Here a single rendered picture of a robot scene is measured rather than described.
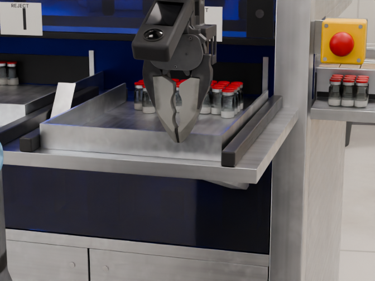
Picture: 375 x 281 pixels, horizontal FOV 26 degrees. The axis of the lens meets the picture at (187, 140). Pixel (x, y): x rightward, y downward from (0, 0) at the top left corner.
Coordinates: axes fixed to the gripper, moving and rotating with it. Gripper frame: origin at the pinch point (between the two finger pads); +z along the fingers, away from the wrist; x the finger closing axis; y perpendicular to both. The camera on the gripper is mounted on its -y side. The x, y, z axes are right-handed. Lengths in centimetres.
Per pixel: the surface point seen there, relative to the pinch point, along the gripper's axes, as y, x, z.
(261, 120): 18.1, -7.9, 1.5
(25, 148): -1.4, 21.3, 2.9
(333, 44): 35.1, -16.7, -8.3
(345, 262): 187, -11, 90
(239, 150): 1.2, -8.0, 2.0
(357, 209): 250, -11, 89
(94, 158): -1.3, 11.3, 3.7
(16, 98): 32, 40, 3
